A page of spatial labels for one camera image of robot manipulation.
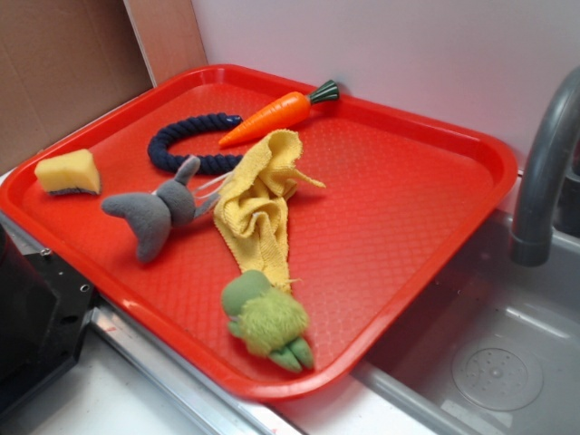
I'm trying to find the grey toy sink basin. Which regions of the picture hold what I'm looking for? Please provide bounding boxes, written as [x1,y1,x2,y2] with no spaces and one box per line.
[354,212,579,434]

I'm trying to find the yellow microfibre cloth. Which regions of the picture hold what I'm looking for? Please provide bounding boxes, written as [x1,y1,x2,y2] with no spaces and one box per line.
[214,130,325,294]

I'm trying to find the grey toy faucet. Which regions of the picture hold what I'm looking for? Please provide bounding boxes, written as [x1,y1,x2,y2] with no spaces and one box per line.
[509,68,579,266]

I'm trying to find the orange plastic toy carrot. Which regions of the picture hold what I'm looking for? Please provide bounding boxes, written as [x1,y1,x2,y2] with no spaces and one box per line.
[218,80,340,148]

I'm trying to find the red plastic tray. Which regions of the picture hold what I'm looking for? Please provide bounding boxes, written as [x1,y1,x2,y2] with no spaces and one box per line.
[0,63,519,403]

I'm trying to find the yellow sponge with grey pad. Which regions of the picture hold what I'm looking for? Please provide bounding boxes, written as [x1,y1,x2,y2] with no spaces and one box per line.
[34,150,102,195]

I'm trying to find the navy blue rope ring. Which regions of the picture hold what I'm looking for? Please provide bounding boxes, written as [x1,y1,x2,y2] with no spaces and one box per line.
[147,112,245,176]

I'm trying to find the green plush toy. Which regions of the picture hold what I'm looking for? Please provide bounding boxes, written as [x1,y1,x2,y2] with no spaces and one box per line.
[221,270,314,373]

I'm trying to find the brown cardboard panel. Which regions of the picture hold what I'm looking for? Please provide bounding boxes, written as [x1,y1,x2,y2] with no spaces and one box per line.
[1,1,207,172]

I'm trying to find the grey plush toy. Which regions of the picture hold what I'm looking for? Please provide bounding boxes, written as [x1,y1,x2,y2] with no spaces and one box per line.
[101,157,218,263]

